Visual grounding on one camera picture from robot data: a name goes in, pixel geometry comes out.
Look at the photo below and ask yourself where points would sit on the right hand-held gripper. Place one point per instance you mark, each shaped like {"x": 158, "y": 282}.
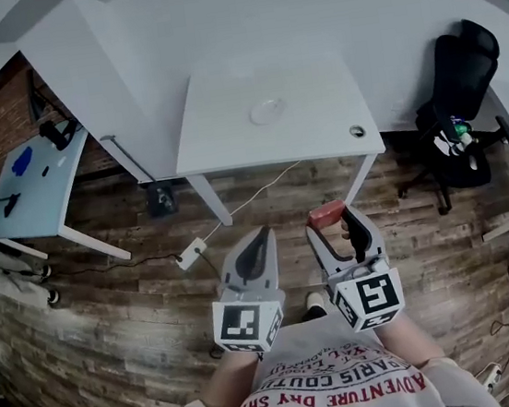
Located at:
{"x": 371, "y": 296}

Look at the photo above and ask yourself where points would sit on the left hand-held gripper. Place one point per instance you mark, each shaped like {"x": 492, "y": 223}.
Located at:
{"x": 247, "y": 322}

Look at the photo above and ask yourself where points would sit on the red piece of meat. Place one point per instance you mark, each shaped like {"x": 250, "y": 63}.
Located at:
{"x": 326, "y": 214}

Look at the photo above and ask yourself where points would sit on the clear round plate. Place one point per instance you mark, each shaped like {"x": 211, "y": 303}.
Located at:
{"x": 268, "y": 111}

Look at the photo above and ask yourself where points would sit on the person's right forearm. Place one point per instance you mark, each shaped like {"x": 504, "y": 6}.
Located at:
{"x": 409, "y": 340}

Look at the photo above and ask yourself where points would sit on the person's left forearm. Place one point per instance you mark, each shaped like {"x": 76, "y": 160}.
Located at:
{"x": 234, "y": 382}

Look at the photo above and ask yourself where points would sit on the white power strip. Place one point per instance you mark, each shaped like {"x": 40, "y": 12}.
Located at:
{"x": 191, "y": 253}
{"x": 490, "y": 378}

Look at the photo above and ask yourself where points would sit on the black box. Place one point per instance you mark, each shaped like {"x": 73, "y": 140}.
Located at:
{"x": 161, "y": 200}

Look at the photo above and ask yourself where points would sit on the white square table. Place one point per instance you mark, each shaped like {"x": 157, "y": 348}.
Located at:
{"x": 237, "y": 144}

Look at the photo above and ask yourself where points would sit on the person's printed white shirt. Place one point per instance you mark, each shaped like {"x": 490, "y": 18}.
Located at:
{"x": 330, "y": 388}

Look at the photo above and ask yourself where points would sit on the green bottle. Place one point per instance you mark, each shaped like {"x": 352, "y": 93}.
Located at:
{"x": 462, "y": 128}

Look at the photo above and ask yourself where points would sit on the black office chair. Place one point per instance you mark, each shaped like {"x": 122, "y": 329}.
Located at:
{"x": 464, "y": 63}

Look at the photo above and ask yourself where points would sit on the pale blue glass-top table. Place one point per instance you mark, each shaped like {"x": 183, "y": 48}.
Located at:
{"x": 40, "y": 203}

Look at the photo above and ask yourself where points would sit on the small black remote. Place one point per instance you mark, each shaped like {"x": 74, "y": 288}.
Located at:
{"x": 45, "y": 171}

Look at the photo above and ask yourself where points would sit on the black headset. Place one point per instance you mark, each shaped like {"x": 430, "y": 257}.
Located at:
{"x": 57, "y": 133}

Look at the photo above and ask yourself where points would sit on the black flat gadget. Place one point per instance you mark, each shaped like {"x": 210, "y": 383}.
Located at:
{"x": 11, "y": 205}

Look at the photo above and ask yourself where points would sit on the blue cloth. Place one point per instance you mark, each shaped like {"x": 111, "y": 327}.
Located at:
{"x": 22, "y": 162}

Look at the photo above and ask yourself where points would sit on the long white desk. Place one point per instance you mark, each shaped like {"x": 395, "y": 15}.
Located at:
{"x": 79, "y": 72}

